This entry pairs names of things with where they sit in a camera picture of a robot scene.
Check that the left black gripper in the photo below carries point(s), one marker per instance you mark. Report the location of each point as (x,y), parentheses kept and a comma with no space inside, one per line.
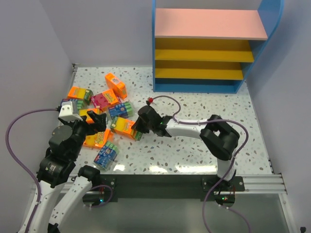
(87,124)

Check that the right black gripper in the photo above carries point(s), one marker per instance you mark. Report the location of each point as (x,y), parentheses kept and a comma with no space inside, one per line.
(142,123)

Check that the orange Scrub Daddy box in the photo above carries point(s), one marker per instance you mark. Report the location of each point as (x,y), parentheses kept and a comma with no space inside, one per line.
(98,140)

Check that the blue sponge pack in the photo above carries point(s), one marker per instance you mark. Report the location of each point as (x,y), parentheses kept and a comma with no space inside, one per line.
(124,110)
(77,104)
(106,155)

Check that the blue sponge pack front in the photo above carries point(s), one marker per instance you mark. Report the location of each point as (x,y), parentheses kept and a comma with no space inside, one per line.
(106,155)

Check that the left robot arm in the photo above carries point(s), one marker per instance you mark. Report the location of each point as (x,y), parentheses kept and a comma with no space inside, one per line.
(47,214)

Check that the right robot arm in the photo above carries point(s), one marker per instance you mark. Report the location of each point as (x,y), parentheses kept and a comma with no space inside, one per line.
(218,136)

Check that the blue shelf unit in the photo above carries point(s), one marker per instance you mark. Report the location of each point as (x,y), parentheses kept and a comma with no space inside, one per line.
(209,50)

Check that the pink sponge box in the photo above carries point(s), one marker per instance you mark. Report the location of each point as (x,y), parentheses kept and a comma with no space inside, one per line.
(105,100)

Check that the orange green sponge box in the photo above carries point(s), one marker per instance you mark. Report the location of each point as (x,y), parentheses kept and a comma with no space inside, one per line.
(80,94)

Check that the orange box upright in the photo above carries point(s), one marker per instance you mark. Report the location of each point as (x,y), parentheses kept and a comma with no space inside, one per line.
(116,85)

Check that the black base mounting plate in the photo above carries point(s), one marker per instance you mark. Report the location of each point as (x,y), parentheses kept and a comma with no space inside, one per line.
(154,186)

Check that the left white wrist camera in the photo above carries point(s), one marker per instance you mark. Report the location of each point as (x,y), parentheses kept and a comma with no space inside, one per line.
(68,114)

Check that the aluminium frame rail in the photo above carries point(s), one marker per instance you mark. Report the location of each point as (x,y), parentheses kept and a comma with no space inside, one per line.
(264,184)

